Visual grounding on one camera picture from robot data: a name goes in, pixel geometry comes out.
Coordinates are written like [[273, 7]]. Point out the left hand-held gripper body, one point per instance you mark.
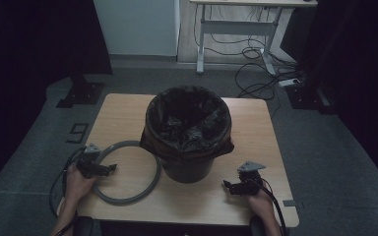
[[87, 167]]

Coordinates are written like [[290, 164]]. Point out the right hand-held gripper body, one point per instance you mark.
[[252, 183]]

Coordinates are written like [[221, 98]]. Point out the grey plastic trash bin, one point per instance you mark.
[[187, 172]]

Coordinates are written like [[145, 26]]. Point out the black plastic trash bag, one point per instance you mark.
[[190, 131]]

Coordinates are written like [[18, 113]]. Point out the person's right hand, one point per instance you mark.
[[261, 205]]

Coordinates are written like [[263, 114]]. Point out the person's left hand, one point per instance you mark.
[[77, 188]]

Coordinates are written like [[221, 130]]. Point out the grey tape strip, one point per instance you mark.
[[289, 203]]

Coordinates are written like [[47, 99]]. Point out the black stand base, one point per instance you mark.
[[83, 93], [303, 98]]

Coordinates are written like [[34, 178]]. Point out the white power strip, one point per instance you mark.
[[288, 82]]

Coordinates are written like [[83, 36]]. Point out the dark curtain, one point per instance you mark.
[[357, 49], [29, 49]]

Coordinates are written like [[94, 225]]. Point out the white cabinet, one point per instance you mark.
[[138, 26]]

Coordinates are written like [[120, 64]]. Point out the white metal-legged desk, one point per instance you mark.
[[236, 28]]

